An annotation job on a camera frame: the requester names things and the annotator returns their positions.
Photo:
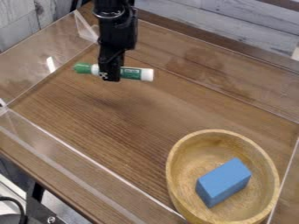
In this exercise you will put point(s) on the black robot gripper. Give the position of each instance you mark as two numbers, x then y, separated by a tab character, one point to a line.
118	28

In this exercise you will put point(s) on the green Expo marker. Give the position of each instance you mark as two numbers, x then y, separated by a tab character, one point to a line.
133	73

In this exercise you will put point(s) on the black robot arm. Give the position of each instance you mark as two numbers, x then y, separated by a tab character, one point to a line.
113	4

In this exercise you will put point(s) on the brown wooden bowl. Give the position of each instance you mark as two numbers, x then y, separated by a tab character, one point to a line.
201	152

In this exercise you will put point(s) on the black metal table leg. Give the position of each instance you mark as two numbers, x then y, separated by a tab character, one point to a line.
37	192

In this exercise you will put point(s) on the blue foam block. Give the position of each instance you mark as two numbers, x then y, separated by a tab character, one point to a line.
222	182

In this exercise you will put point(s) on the clear acrylic tray wall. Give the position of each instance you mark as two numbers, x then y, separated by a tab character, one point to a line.
93	139

